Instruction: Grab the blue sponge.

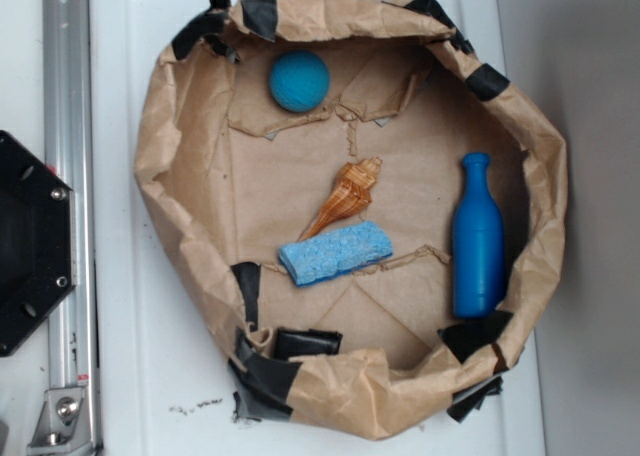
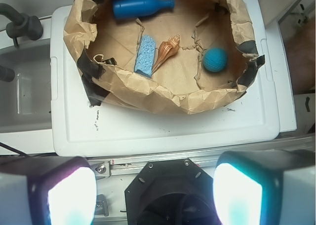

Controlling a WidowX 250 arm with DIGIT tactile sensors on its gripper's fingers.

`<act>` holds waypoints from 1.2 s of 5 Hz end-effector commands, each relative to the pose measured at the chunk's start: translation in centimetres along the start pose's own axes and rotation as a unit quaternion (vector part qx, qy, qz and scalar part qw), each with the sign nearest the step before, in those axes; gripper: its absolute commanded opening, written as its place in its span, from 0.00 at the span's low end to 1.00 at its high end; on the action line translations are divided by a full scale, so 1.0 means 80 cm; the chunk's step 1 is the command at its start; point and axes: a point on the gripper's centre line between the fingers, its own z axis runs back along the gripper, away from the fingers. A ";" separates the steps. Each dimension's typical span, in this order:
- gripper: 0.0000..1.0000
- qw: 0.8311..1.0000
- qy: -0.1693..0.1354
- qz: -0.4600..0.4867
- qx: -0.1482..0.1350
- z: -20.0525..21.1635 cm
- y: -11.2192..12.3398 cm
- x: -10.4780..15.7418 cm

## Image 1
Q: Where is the blue sponge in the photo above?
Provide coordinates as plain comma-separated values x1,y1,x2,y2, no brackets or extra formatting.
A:
278,221,393,287

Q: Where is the orange spiral seashell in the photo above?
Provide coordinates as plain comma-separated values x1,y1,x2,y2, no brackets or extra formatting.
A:
298,157,382,242

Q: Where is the brown paper bag bin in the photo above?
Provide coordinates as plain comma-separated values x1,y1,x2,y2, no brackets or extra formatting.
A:
134,0,567,440

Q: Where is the black folded tape piece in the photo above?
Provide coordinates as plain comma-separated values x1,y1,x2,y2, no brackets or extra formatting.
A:
273,328,343,360

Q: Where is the blue ball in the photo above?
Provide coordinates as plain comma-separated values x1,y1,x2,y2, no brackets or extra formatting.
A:
269,51,330,113

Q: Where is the blue plastic bottle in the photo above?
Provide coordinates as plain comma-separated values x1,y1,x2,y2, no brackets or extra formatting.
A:
452,152,506,319

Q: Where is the white tray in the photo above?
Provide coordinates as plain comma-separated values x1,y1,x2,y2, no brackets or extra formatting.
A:
90,0,546,455

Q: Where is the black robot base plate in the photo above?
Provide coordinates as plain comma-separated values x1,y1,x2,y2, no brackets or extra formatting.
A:
0,131,75,357

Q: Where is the aluminium rail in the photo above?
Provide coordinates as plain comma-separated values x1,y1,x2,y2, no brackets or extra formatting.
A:
43,0,103,455

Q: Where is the metal corner bracket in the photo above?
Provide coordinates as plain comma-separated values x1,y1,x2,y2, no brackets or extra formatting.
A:
26,387,91,455

